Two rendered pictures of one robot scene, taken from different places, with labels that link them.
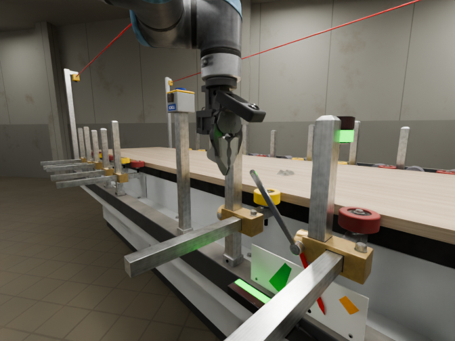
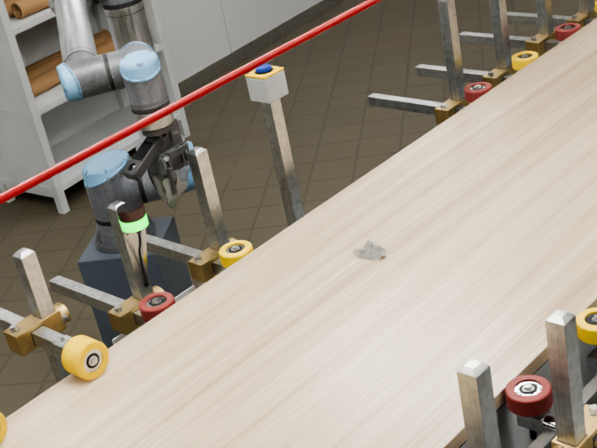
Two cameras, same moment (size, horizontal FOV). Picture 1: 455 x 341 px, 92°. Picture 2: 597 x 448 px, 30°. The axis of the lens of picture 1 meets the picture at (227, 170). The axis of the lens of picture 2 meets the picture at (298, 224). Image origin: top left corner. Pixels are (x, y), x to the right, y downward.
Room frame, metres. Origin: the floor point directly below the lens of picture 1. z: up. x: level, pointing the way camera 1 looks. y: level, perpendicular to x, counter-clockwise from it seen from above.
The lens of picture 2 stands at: (0.86, -2.43, 2.10)
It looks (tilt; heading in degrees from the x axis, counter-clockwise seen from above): 27 degrees down; 92
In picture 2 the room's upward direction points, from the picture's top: 12 degrees counter-clockwise
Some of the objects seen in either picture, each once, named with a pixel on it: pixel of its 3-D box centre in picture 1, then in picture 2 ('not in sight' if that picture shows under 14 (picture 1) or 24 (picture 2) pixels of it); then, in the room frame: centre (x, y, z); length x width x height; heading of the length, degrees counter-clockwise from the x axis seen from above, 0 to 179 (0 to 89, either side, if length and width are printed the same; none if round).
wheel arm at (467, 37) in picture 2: (84, 166); (516, 42); (1.59, 1.06, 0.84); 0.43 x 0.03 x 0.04; 134
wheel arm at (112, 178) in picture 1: (103, 179); (426, 108); (1.23, 0.71, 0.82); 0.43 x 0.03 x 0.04; 134
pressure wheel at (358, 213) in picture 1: (356, 234); (162, 321); (0.46, -0.29, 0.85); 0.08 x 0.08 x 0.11
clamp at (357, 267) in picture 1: (330, 251); (139, 309); (0.40, -0.21, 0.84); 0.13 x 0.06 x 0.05; 44
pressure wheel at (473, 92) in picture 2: (137, 169); (480, 103); (1.37, 0.57, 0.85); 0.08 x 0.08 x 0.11
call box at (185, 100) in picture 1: (181, 103); (266, 85); (0.79, 0.16, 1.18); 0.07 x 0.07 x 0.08; 44
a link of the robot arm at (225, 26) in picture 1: (219, 29); (144, 81); (0.52, 0.02, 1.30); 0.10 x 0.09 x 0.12; 98
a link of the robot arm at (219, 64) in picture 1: (220, 72); (152, 116); (0.52, 0.02, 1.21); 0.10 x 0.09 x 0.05; 134
